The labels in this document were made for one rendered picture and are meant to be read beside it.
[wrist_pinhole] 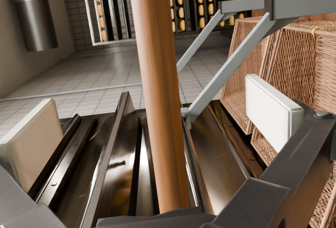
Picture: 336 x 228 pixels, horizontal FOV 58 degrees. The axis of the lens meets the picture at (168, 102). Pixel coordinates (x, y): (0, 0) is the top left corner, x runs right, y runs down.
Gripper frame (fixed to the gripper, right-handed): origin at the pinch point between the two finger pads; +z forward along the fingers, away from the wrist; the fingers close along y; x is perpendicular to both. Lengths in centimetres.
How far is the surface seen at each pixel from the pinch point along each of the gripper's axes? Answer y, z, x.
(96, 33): -99, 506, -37
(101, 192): -19, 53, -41
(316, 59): 61, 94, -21
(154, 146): -0.5, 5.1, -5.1
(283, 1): 27, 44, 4
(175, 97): 1.8, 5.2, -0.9
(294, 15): 29, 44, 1
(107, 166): -19, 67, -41
